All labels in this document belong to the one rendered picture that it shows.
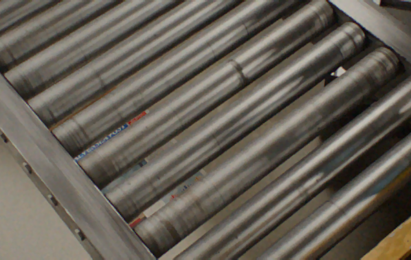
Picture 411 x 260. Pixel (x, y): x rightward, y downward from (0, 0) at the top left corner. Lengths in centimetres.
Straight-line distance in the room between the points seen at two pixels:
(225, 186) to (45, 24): 39
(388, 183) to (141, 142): 33
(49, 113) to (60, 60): 9
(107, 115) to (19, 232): 90
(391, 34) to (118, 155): 43
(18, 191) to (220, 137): 103
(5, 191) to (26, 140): 93
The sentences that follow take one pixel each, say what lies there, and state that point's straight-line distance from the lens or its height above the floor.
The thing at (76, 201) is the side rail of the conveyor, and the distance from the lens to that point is 90.
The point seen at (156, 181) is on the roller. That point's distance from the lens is 90.
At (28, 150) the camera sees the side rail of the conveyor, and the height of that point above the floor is 80.
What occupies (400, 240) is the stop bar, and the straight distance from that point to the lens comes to 85.
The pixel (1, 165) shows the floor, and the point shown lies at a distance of 193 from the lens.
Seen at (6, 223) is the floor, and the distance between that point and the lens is 184.
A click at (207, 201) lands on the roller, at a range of 88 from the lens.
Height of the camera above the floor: 158
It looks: 57 degrees down
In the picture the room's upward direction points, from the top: 6 degrees counter-clockwise
